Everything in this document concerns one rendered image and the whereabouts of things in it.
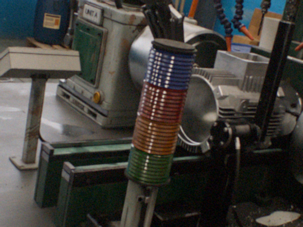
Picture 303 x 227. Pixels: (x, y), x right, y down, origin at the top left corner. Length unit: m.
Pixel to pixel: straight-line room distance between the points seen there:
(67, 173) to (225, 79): 0.40
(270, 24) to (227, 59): 2.21
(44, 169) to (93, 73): 0.61
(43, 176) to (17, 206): 0.08
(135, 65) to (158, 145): 0.80
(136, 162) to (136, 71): 0.79
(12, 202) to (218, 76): 0.50
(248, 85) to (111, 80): 0.51
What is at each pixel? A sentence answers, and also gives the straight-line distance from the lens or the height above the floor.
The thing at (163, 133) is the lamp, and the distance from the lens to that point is 0.66.
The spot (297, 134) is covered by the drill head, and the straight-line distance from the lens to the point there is 1.05.
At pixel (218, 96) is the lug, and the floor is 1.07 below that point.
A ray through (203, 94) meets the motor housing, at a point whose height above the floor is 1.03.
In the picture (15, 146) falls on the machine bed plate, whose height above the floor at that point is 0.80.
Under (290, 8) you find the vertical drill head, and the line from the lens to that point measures 1.21.
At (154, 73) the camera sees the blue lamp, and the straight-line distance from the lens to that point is 0.65.
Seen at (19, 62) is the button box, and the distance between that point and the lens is 1.14.
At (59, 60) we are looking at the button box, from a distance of 1.18.
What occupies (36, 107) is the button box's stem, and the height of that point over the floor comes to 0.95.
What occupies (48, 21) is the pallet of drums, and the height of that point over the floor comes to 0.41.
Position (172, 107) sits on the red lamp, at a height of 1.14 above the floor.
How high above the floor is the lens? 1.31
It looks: 16 degrees down
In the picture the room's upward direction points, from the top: 11 degrees clockwise
